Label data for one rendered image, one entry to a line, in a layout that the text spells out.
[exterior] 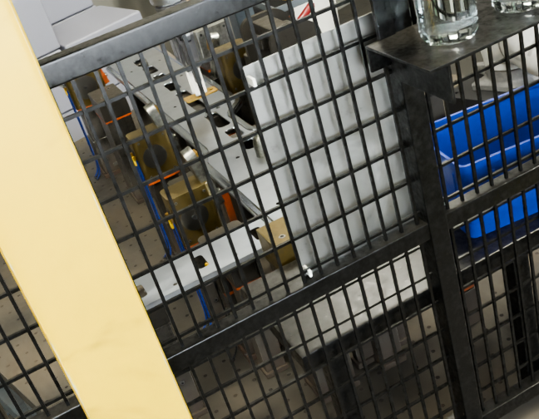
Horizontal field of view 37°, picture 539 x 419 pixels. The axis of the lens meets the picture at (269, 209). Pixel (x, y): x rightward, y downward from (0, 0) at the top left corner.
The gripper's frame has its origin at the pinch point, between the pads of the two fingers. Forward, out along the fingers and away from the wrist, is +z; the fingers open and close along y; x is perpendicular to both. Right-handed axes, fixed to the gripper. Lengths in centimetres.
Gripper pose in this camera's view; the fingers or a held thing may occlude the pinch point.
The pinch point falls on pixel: (195, 80)
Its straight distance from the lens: 202.7
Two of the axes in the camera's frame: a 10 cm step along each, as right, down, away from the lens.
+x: 8.7, -4.2, 2.5
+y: 4.2, 3.7, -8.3
